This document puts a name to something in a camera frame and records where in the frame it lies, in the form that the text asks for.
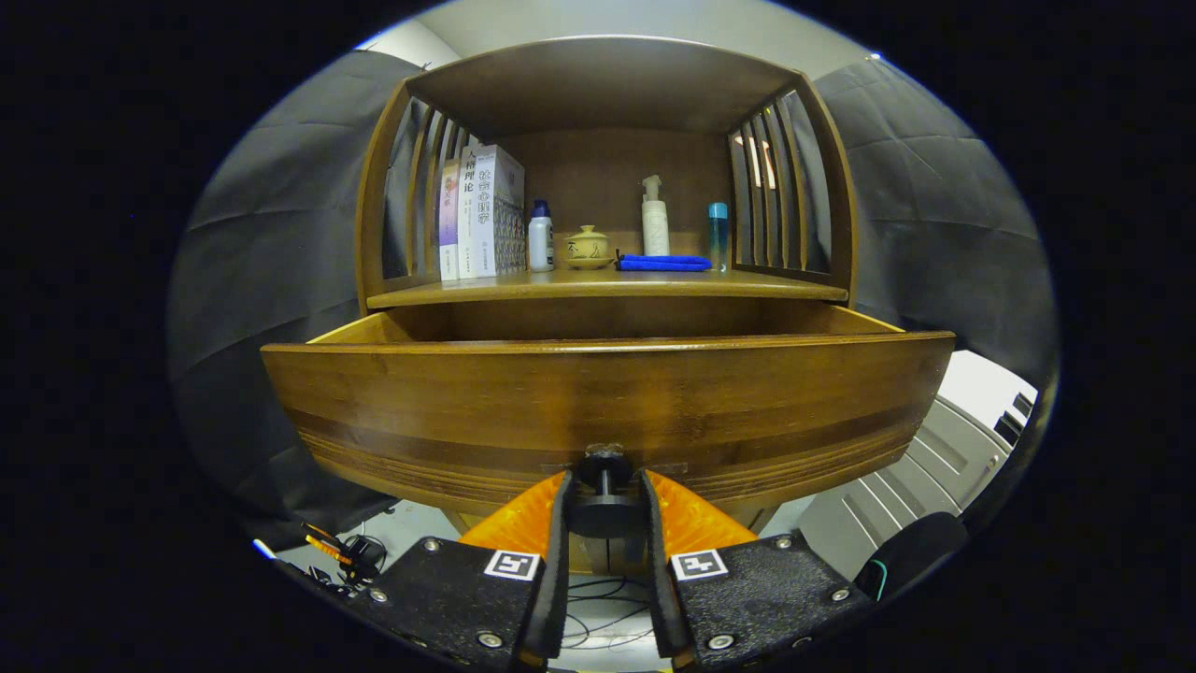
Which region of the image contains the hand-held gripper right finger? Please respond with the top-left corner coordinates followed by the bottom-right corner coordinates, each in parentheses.
top-left (640, 469), bottom-right (877, 672)

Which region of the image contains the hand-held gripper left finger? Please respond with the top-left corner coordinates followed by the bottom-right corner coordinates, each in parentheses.
top-left (360, 470), bottom-right (573, 672)

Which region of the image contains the wooden drawer with black knob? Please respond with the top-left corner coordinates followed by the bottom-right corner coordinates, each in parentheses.
top-left (260, 304), bottom-right (956, 541)

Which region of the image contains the wooden countertop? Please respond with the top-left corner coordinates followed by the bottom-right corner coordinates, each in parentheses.
top-left (366, 265), bottom-right (849, 309)

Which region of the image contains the wooden cabinet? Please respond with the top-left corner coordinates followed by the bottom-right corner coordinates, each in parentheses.
top-left (353, 36), bottom-right (859, 573)

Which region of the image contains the orange black device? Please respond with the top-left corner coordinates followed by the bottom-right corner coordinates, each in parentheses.
top-left (301, 522), bottom-right (386, 585)

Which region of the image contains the dark rounded object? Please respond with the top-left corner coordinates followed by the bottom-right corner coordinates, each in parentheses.
top-left (855, 511), bottom-right (970, 602)

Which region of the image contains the blue folded cloth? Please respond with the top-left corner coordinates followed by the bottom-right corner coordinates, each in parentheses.
top-left (615, 252), bottom-right (714, 273)

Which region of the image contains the white bottle with blue cap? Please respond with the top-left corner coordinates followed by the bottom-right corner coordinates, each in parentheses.
top-left (528, 199), bottom-right (555, 273)

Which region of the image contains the thin white book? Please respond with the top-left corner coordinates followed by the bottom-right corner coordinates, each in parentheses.
top-left (456, 145), bottom-right (479, 279)

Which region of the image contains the yellow lidded teacup with saucer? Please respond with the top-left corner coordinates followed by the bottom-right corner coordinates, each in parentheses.
top-left (563, 224), bottom-right (616, 271)

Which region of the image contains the pink purple book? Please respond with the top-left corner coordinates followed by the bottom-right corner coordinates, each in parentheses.
top-left (437, 159), bottom-right (461, 281)

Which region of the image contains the white pump bottle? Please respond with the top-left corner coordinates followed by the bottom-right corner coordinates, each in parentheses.
top-left (641, 175), bottom-right (671, 257)

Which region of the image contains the white patterned book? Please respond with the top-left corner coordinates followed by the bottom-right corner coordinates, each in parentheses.
top-left (472, 145), bottom-right (526, 278)

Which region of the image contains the black cable bundle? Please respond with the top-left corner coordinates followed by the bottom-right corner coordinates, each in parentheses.
top-left (561, 575), bottom-right (655, 651)

